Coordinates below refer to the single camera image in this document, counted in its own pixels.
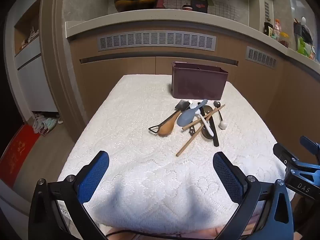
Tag blue-grey rice paddle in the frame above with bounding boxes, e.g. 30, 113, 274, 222
177, 99, 208, 127

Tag black spatula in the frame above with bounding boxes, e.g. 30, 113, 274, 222
148, 99, 191, 133

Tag translucent brown plastic spoon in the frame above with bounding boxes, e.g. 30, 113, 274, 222
197, 102, 215, 140
202, 105, 220, 147

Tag pale slippers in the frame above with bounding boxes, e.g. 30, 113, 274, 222
32, 114, 63, 137

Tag white wall switch panel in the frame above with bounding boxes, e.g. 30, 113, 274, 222
264, 1, 272, 22

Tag red floor mat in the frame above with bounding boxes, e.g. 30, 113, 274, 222
0, 124, 40, 188

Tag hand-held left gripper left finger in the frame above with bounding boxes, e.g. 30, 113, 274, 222
28, 151, 110, 240

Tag clear bottle with orange cap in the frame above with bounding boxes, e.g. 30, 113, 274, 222
272, 19, 281, 40

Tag grey shelf unit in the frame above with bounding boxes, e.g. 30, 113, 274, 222
4, 0, 59, 124

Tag wooden spoon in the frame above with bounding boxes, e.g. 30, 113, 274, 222
158, 110, 182, 137

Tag white plastic spoon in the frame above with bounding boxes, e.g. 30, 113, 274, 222
189, 102, 215, 137

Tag maroon plastic utensil holder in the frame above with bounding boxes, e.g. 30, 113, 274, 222
171, 62, 229, 101

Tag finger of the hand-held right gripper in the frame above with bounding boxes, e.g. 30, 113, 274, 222
272, 143, 302, 167
299, 136, 320, 155

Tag dark spoon with white knob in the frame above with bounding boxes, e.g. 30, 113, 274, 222
213, 100, 228, 130

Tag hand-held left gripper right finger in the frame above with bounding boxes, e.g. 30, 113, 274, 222
212, 151, 294, 240

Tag jar with yellow lid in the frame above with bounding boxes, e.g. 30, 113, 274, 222
278, 32, 290, 48

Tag kitchen counter with wooden cabinets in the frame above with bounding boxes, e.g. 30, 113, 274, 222
40, 0, 320, 145

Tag long grey vent grille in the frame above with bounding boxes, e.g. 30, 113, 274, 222
97, 30, 217, 52

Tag black bag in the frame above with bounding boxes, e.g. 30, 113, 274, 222
293, 17, 313, 46

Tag short grey vent grille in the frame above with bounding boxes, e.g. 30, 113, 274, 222
245, 46, 278, 68

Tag wooden chopstick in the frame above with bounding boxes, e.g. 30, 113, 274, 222
176, 107, 217, 157
181, 104, 226, 131

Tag green packets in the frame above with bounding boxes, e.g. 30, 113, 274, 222
296, 37, 317, 60

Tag white textured tablecloth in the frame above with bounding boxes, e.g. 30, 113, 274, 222
57, 74, 297, 236

